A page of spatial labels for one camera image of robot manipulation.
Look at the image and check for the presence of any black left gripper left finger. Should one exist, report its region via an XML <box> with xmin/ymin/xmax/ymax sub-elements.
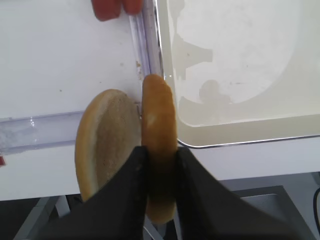
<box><xmin>42</xmin><ymin>146</ymin><xmax>148</xmax><ymax>240</ymax></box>

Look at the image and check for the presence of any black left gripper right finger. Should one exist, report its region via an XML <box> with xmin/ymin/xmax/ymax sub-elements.
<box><xmin>175</xmin><ymin>147</ymin><xmax>315</xmax><ymax>240</ymax></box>

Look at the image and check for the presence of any bun half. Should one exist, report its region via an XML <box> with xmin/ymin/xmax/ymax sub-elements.
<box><xmin>141</xmin><ymin>74</ymin><xmax>178</xmax><ymax>225</ymax></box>

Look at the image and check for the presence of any outer tomato slice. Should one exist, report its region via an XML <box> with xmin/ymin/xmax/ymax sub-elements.
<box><xmin>91</xmin><ymin>0</ymin><xmax>122</xmax><ymax>22</ymax></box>

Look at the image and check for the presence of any tomato slice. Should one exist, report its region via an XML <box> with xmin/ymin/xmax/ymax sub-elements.
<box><xmin>122</xmin><ymin>0</ymin><xmax>144</xmax><ymax>15</ymax></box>
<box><xmin>91</xmin><ymin>0</ymin><xmax>122</xmax><ymax>22</ymax></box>

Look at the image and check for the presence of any inner tomato slice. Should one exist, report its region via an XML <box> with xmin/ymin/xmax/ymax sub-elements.
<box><xmin>122</xmin><ymin>0</ymin><xmax>144</xmax><ymax>15</ymax></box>

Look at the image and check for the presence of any bottom bun half facing out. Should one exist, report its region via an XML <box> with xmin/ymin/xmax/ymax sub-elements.
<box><xmin>74</xmin><ymin>89</ymin><xmax>141</xmax><ymax>202</ymax></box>

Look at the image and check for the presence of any left lower clear holder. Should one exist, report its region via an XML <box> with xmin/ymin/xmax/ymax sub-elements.
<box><xmin>0</xmin><ymin>111</ymin><xmax>83</xmax><ymax>156</ymax></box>

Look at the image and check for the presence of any cream metal tray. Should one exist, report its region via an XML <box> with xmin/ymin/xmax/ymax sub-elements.
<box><xmin>155</xmin><ymin>0</ymin><xmax>320</xmax><ymax>148</ymax></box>

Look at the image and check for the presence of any left long clear rail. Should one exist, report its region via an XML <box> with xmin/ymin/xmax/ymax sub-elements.
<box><xmin>129</xmin><ymin>0</ymin><xmax>164</xmax><ymax>81</ymax></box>

